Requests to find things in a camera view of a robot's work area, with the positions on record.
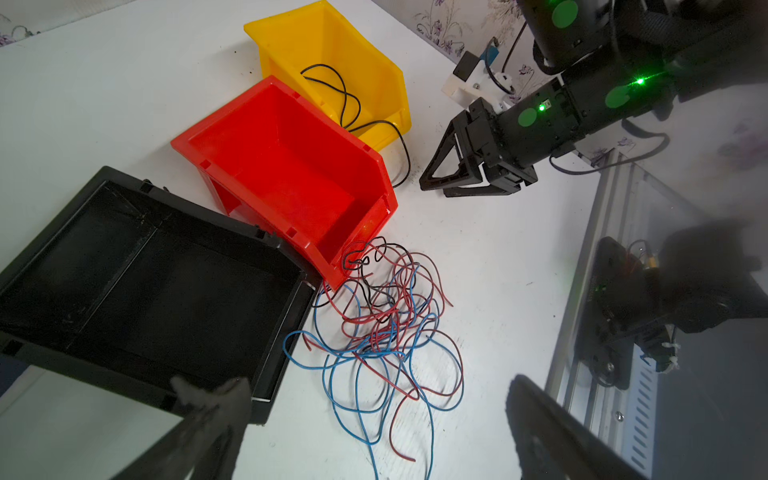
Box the red plastic bin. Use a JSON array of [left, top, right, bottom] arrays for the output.
[[170, 76, 398, 289]]

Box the blue wire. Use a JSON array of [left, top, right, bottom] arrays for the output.
[[281, 263, 467, 480]]

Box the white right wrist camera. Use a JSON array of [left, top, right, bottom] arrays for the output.
[[441, 38, 516, 113]]

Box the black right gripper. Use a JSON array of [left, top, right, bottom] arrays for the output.
[[419, 78, 584, 198]]

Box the white ventilation grille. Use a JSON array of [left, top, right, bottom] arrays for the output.
[[621, 355, 658, 479]]

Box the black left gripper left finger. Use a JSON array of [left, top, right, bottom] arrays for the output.
[[115, 376, 251, 479]]

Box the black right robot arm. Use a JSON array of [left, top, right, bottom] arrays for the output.
[[419, 1, 767, 198]]

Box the black plastic bin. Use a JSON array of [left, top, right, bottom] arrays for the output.
[[1, 166, 321, 425]]

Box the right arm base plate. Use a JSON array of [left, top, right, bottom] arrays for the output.
[[575, 237, 675, 390]]

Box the aluminium rail frame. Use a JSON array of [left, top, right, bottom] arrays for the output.
[[545, 165, 707, 479]]

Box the black wire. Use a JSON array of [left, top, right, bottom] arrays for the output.
[[299, 63, 413, 190]]

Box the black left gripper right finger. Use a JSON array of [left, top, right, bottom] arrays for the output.
[[506, 375, 643, 480]]

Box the yellow plastic bin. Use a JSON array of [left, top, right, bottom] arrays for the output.
[[244, 1, 411, 151]]

